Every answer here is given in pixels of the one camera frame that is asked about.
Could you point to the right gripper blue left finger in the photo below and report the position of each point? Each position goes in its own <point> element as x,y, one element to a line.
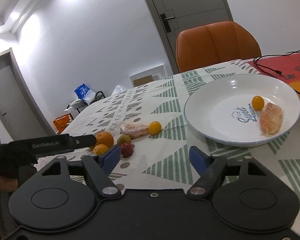
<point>97,170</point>

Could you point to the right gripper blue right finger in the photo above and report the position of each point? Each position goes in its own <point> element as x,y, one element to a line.
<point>210,170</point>

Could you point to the small orange mandarin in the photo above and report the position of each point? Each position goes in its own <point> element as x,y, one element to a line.
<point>100,149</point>

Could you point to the large orange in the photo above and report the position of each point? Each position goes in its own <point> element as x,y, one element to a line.
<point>104,138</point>

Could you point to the red plum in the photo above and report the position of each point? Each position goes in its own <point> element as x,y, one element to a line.
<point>127,149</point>

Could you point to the green yellow plum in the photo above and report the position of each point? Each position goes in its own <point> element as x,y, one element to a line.
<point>124,139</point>

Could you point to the kumquat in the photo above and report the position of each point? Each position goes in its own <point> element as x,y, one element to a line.
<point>154,128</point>
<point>257,103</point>

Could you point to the grey side door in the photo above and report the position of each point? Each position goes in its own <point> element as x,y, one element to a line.
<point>19,113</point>

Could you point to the white round plate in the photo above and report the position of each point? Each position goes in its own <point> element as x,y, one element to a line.
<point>222,109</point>

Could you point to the orange paper bag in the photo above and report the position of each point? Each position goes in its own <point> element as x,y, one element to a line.
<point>62,122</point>

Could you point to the patterned tablecloth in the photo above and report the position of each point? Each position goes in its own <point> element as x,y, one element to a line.
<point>162,161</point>

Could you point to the blue plastic bag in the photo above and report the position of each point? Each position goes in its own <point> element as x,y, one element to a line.
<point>85,94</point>

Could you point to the peeled pomelo segment in plate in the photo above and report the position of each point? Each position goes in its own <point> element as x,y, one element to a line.
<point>271,119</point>

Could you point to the white plastic bag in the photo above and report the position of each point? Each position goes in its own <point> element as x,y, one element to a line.
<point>118,89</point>

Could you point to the kumquat in plate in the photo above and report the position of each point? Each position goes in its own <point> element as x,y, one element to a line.
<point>257,103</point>

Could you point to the white foam packaging board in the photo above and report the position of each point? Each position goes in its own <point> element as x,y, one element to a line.
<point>147,76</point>

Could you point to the orange chair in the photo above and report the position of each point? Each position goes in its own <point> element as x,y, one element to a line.
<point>214,43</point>

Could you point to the red table mat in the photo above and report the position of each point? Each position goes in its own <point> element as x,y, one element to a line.
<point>283,67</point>

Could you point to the black door handle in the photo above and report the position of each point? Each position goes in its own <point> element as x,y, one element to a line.
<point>165,20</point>

